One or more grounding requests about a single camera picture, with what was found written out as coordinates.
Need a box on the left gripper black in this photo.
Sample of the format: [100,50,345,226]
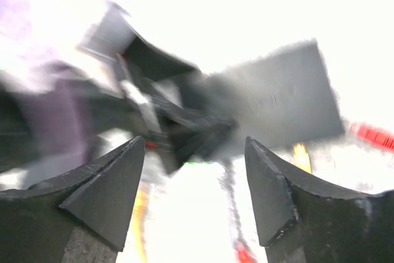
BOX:
[78,4,236,174]

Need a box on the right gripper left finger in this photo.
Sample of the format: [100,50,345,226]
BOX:
[30,136,145,253]

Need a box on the black network switch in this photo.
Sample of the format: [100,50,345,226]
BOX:
[196,41,344,156]

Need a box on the red ethernet cable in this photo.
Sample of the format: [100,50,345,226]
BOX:
[233,121,394,263]

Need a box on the yellow ethernet cable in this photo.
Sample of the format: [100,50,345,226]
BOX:
[129,141,313,263]

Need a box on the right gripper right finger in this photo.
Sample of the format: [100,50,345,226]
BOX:
[244,137,368,247]

